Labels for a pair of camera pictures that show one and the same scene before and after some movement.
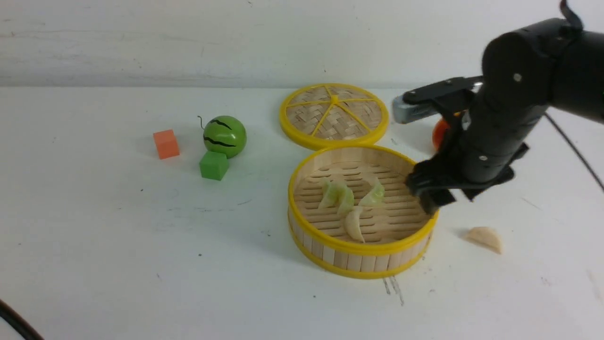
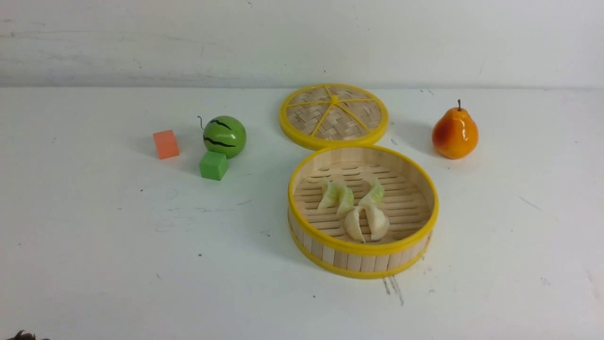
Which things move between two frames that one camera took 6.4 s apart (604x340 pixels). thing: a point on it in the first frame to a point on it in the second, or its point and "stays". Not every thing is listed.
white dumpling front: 352,223 stays
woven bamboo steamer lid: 328,115 stays
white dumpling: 485,236 to 378,223
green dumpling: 333,191 stays
